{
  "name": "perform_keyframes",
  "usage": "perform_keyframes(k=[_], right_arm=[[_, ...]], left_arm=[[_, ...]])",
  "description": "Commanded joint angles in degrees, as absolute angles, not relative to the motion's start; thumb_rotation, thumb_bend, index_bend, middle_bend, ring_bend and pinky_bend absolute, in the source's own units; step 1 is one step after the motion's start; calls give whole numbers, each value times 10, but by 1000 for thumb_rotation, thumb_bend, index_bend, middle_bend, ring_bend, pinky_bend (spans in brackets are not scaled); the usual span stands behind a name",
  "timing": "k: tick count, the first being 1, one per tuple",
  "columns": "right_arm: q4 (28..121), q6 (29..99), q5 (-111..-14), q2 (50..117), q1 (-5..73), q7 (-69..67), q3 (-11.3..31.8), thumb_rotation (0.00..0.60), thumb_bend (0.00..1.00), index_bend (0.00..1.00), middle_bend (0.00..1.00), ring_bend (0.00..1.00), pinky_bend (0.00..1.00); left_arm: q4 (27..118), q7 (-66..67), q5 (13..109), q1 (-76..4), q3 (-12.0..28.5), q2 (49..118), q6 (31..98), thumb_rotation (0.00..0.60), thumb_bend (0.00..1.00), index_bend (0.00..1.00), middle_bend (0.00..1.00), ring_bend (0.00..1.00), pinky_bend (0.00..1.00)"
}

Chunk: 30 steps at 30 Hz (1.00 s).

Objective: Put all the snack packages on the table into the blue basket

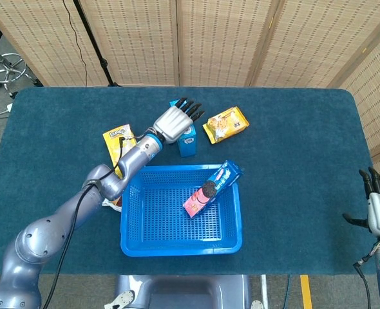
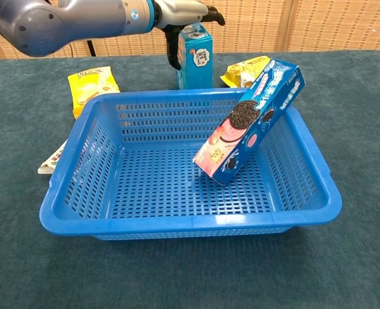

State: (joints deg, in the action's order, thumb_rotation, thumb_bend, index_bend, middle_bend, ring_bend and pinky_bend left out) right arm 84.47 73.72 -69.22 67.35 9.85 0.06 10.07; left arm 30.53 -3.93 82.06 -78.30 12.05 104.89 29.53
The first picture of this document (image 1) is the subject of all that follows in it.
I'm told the teal table carpet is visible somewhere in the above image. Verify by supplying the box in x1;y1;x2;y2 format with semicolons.
0;86;380;276

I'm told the blue plastic mesh basket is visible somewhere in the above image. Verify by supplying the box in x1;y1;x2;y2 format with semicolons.
120;164;243;258

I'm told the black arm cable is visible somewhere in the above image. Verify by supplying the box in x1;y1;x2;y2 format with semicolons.
352;245;379;309
41;135;138;309

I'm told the black stool with chrome base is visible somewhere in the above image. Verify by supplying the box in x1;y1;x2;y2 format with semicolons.
0;11;44;99

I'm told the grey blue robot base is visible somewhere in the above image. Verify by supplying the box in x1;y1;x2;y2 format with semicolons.
104;274;265;309

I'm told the black tripod stand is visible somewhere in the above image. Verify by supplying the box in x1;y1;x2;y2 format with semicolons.
73;0;122;88

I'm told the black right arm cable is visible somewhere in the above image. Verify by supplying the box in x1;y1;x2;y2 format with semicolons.
352;245;379;309

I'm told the yellow floor tape strip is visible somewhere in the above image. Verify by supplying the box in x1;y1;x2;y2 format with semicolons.
299;274;313;309

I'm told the blue floor cable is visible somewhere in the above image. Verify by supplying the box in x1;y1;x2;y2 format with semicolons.
282;274;291;309

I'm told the white burger print snack packet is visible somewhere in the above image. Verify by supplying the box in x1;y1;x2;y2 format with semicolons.
101;196;124;212

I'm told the light blue carton box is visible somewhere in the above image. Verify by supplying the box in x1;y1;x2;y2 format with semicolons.
169;100;198;158

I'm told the thin black hanging cable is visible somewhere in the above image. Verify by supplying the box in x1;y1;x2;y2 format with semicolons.
62;0;88;88

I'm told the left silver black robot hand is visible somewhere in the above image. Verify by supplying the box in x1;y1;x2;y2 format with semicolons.
153;97;205;145

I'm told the large yellow Lipo snack bag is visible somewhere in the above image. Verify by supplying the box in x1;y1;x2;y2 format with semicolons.
102;124;146;180

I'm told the yellow cracker packet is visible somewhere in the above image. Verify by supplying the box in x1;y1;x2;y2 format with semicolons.
202;106;251;145

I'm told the blue pink Oreo box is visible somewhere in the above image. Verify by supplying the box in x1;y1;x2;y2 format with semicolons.
182;160;245;219

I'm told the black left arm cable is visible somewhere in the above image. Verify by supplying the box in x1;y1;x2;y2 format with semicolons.
41;135;138;309

